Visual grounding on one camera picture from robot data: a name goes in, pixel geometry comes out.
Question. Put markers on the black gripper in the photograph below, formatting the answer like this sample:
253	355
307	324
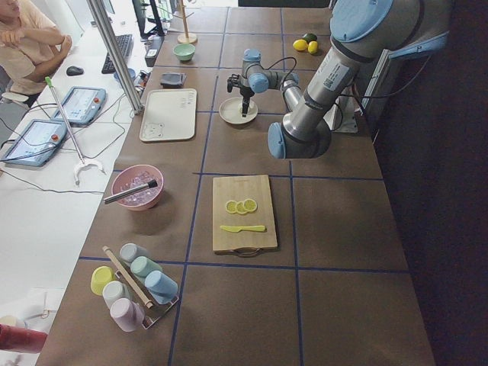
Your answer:
244	92

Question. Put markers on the cream round plate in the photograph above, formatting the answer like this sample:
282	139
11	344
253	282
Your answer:
231	111

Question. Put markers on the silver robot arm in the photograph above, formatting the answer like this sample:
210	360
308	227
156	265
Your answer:
360	31

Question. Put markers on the white tray with bear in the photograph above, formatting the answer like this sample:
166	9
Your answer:
169	115

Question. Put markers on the yellow lemon far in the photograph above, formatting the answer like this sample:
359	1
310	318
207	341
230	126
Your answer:
300	45

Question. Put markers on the green bowl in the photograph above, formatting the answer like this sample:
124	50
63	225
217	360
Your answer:
184	52

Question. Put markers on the wooden mug stand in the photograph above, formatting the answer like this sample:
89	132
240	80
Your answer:
186	37

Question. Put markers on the yellow lemon near plate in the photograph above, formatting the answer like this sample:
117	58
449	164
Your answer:
312	47

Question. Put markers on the wooden cutting board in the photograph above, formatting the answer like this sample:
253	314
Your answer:
239	188

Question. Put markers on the green lime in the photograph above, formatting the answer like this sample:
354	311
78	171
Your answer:
309	37

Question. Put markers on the lemon slice top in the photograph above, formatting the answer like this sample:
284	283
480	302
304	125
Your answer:
250	205

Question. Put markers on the lemon slice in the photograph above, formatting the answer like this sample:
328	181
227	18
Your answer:
250	205
240	208
230	207

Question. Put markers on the lemon slice bottom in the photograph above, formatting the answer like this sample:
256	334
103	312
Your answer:
230	207

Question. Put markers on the black box with label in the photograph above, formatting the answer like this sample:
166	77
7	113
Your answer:
152	47

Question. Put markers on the lemon slice middle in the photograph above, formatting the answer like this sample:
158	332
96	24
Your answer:
240	208

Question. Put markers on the blue bowl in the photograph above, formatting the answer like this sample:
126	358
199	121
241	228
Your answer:
132	76

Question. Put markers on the metal black-tipped scoop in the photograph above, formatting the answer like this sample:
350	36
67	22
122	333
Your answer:
118	196

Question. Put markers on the yellow plastic knife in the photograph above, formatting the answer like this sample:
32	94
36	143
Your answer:
238	229

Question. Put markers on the black keyboard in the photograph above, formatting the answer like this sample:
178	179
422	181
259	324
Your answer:
125	44

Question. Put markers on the pink bowl with ice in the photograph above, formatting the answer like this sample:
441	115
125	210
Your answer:
147	176

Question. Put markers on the far teach pendant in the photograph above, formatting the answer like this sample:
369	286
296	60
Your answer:
82	104

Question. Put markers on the teach pendant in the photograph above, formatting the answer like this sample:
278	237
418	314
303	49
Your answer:
37	144
82	104

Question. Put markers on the white reacher grabber stick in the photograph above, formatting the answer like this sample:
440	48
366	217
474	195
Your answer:
84	162

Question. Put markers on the black computer mouse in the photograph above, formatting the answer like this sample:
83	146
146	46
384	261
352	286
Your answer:
74	71

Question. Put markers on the green cup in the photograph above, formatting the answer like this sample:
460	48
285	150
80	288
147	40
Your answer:
142	266

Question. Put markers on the light blue cup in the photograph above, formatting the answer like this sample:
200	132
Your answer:
161	286

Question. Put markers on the near teach pendant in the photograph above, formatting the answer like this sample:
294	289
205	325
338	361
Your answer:
37	144

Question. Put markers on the seated person in beige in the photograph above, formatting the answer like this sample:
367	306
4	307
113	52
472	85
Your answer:
32	47

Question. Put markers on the yellow cup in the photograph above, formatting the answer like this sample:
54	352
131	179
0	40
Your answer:
100	277

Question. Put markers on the white cup rack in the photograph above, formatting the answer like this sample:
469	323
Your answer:
141	295

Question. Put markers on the white grey cup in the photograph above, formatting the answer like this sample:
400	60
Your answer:
115	290

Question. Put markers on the pink cup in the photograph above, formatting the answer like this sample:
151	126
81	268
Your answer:
127	314

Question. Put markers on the red bottle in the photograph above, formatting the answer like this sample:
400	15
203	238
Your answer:
20	339

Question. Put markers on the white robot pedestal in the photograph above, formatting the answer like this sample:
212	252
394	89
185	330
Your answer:
341	117

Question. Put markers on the aluminium frame post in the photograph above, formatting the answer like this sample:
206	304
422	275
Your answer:
107	34

